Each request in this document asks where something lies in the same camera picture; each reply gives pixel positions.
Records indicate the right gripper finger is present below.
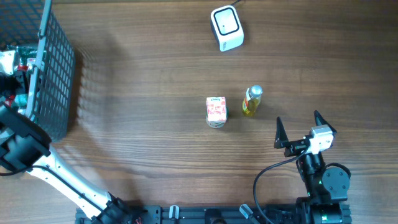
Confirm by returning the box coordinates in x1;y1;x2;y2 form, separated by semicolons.
274;116;289;149
313;110;336;134

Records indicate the teal pack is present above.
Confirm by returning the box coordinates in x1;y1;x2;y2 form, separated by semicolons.
12;93;29;109

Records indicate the yellow oil bottle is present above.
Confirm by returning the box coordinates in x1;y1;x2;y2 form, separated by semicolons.
242;85;263;116

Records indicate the grey plastic mesh basket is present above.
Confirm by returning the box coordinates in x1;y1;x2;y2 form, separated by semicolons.
1;0;75;141

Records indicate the green lidded jar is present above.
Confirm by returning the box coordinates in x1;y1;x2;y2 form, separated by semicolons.
206;108;228;129

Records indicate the orange tissue box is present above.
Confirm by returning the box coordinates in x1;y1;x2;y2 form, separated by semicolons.
206;97;227;123

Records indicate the red stick sachet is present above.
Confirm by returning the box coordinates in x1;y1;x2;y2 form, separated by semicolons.
17;65;29;72

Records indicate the green 3M package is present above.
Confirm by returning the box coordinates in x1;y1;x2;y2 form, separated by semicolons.
6;44;39;64

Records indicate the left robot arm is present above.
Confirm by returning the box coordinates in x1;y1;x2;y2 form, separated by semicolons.
1;102;135;223

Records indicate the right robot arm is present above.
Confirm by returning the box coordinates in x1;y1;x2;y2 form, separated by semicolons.
265;111;352;224

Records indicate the white barcode scanner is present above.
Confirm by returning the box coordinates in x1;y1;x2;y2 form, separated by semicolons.
210;5;244;52

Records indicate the right black camera cable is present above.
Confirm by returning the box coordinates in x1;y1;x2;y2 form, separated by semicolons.
252;146;310;224

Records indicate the black camera cable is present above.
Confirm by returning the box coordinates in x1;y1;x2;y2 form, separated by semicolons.
252;146;310;224
0;164;103;215

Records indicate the left black camera cable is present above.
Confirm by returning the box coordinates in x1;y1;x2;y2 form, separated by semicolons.
0;164;103;215

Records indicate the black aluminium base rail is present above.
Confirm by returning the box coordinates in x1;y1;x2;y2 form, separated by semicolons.
74;203;352;224

